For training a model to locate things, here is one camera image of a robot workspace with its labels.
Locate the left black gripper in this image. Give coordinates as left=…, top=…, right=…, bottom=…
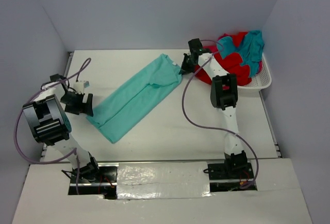
left=60, top=91, right=94, bottom=116

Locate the mint green t shirt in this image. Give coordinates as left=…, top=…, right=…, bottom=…
left=87, top=54, right=182, bottom=143

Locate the red t shirt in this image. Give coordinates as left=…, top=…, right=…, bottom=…
left=193, top=31, right=253, bottom=87

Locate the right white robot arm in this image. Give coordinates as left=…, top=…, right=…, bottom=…
left=180, top=52, right=248, bottom=178

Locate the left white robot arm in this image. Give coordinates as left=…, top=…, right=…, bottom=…
left=23, top=78, right=101, bottom=183

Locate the magenta pink t shirt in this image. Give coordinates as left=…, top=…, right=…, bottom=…
left=203, top=45, right=218, bottom=53

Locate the teal blue t shirt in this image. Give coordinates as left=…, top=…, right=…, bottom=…
left=217, top=30, right=265, bottom=78

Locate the white plastic basket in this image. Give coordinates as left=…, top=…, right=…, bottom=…
left=238, top=53, right=272, bottom=92

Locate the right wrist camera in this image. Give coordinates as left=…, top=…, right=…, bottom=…
left=188, top=38, right=203, bottom=55

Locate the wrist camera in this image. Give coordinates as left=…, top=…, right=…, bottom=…
left=50, top=74, right=66, bottom=83
left=188, top=38, right=203, bottom=55

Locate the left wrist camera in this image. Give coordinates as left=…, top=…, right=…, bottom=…
left=50, top=74, right=66, bottom=83

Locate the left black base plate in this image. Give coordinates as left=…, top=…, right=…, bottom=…
left=78, top=166, right=118, bottom=183

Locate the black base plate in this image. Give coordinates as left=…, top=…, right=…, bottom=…
left=78, top=166, right=118, bottom=183
left=203, top=163, right=254, bottom=180

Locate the aluminium rail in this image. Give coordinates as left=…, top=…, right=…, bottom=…
left=98, top=158, right=225, bottom=164

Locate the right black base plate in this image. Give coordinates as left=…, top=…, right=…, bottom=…
left=203, top=163, right=254, bottom=180

